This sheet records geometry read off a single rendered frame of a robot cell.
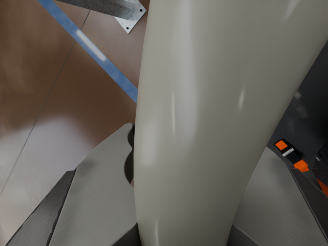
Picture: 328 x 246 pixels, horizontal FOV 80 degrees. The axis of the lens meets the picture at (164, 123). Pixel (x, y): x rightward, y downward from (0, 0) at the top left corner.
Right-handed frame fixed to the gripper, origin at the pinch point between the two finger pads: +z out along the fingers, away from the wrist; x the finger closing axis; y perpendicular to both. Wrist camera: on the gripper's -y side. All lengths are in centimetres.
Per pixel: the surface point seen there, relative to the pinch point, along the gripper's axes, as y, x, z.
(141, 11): -4, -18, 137
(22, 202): 219, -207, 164
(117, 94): 53, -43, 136
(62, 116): 81, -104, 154
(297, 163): 77, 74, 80
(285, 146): 70, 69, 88
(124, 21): 1, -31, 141
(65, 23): 2, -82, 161
